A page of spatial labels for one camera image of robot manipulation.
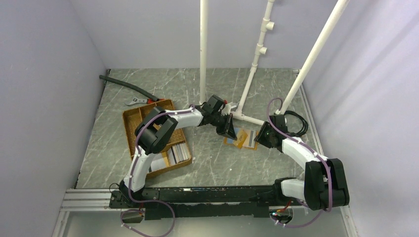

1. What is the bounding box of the white PVC pipe frame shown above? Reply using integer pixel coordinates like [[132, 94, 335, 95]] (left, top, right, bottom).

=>
[[199, 0, 349, 125]]

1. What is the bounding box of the stack of credit cards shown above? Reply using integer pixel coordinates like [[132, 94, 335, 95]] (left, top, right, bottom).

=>
[[167, 142, 191, 165]]

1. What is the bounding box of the coiled black cable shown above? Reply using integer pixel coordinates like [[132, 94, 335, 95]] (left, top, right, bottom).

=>
[[283, 110, 309, 137]]

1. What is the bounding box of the orange leather card holder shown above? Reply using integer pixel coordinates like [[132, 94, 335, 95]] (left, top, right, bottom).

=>
[[223, 127, 258, 150]]

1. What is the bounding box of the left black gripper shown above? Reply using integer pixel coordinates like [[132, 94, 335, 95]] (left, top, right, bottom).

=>
[[210, 112, 237, 141]]

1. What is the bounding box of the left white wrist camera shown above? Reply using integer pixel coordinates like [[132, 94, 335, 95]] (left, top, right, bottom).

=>
[[221, 102, 238, 115]]

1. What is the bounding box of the black foam hose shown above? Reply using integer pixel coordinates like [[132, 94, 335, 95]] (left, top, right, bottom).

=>
[[99, 74, 160, 101]]

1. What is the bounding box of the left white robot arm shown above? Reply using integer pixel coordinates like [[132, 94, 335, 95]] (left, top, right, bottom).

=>
[[119, 95, 237, 207]]

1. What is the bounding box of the aluminium frame rail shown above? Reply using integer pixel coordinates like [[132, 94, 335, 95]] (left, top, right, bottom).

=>
[[52, 189, 111, 237]]

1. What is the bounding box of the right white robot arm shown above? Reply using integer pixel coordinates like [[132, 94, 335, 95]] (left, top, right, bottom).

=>
[[255, 115, 350, 210]]

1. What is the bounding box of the woven brown divided tray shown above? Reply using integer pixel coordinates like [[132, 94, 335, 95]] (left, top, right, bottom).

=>
[[122, 99, 193, 179]]

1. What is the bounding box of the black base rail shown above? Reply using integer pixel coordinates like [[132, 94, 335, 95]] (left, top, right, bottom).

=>
[[109, 185, 293, 220]]

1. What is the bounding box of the red handled adjustable wrench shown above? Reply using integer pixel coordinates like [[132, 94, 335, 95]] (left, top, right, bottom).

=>
[[125, 96, 164, 106]]

